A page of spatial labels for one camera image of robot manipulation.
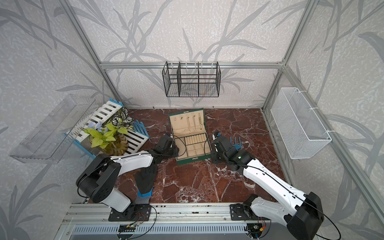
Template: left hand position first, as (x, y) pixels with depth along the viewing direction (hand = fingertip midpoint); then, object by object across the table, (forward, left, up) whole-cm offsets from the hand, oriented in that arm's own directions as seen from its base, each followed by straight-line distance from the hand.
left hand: (179, 150), depth 92 cm
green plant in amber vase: (-4, +31, +21) cm, 38 cm away
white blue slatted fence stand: (+12, +29, -3) cm, 32 cm away
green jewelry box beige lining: (+12, -6, +2) cm, 14 cm away
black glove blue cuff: (-17, +18, -1) cm, 25 cm away
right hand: (-7, -20, +12) cm, 25 cm away
